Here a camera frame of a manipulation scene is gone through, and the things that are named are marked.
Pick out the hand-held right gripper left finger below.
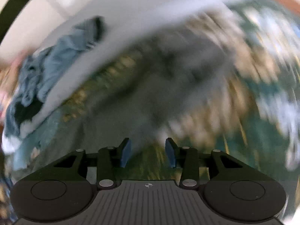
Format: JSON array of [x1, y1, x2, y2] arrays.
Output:
[[54, 138, 132, 190]]

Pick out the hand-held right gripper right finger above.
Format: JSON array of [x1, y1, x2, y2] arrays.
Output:
[[165, 138, 247, 189]]

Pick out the grey pants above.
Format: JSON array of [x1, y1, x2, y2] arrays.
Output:
[[77, 34, 235, 177]]

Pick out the teal floral bed blanket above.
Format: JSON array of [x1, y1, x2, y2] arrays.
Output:
[[0, 0, 300, 216]]

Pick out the black garment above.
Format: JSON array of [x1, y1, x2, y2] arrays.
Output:
[[13, 100, 44, 123]]

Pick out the light blue striped-cuff garment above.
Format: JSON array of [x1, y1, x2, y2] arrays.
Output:
[[43, 16, 105, 100]]

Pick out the light blue floral quilt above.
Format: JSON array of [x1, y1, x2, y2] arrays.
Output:
[[3, 0, 272, 155]]

